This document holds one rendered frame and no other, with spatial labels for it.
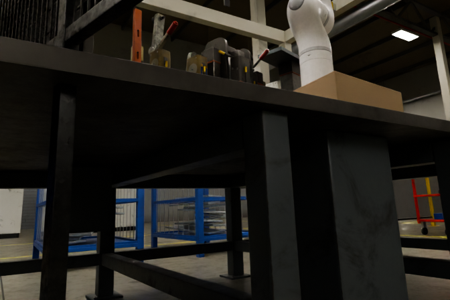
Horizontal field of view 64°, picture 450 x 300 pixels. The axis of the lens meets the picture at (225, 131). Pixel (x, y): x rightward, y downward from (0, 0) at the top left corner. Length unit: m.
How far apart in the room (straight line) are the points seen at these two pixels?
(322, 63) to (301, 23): 0.18
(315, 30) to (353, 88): 0.34
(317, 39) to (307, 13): 0.10
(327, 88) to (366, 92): 0.14
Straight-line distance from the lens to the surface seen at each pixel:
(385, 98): 1.26
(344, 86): 1.11
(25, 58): 0.62
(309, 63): 1.35
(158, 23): 1.52
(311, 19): 1.40
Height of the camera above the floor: 0.44
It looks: 12 degrees up
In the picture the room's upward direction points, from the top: 2 degrees counter-clockwise
